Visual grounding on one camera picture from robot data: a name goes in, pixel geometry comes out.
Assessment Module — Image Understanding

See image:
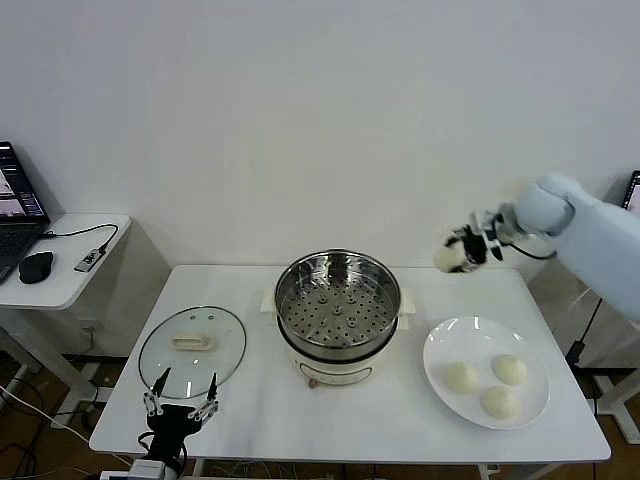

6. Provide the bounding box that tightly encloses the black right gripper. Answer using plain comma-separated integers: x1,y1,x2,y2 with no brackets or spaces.
445,226,490,275

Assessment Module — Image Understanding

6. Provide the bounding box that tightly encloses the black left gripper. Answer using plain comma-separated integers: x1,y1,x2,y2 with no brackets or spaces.
143,368,222,459

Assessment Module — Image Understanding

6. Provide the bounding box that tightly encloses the white steamed baozi bun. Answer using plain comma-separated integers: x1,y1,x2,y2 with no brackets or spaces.
492,353,529,387
480,384,522,419
432,238,474,274
443,361,481,396

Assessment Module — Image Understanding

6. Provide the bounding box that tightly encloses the glass lid with cream handle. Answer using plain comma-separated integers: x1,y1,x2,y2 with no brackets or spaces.
138,306,249,400

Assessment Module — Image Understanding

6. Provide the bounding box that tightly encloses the perforated steel steamer basket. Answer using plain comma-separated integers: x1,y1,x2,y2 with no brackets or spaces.
274,251,403,359

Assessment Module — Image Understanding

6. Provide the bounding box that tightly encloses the round white plate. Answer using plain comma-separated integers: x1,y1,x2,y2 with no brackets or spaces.
422,315,551,431

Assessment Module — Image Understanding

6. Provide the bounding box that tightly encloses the white side table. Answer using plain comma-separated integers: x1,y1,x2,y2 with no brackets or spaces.
592,299,640,446
0,213,134,431

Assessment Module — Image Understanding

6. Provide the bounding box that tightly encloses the cream electric cooker base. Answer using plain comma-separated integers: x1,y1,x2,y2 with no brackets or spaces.
259,287,419,390

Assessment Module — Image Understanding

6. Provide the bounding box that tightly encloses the grey usb hub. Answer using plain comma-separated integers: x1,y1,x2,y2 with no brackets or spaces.
73,248,110,274

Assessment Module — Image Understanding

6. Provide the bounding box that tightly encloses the black open laptop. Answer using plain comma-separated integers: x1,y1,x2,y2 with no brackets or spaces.
0,141,52,287
622,169,640,216

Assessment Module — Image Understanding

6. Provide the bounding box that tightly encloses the black computer mouse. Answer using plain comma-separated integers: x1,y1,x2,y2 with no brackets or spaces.
18,251,55,285

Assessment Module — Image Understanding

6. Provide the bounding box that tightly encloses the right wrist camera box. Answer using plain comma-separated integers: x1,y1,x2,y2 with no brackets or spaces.
469,210,507,261

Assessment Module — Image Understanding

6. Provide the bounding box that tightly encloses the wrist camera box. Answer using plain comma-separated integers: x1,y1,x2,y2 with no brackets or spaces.
128,458,167,479
469,210,507,261

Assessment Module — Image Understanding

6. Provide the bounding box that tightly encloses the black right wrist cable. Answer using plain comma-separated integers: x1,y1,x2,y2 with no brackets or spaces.
505,240,559,262

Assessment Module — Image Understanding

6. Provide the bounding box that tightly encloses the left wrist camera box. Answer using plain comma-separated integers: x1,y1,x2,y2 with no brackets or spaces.
128,458,167,479

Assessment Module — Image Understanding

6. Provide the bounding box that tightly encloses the white wire bundle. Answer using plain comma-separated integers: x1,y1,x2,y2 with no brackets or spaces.
207,460,314,480

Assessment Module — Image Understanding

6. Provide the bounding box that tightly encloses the black power adapter cable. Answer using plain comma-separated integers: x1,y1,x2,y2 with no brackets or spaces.
564,299,604,369

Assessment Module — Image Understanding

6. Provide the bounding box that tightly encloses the white floor cable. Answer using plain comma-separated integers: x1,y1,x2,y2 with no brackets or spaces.
0,382,96,444

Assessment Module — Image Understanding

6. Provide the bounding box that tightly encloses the black usb cable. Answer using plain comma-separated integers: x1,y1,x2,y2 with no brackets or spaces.
38,224,121,253

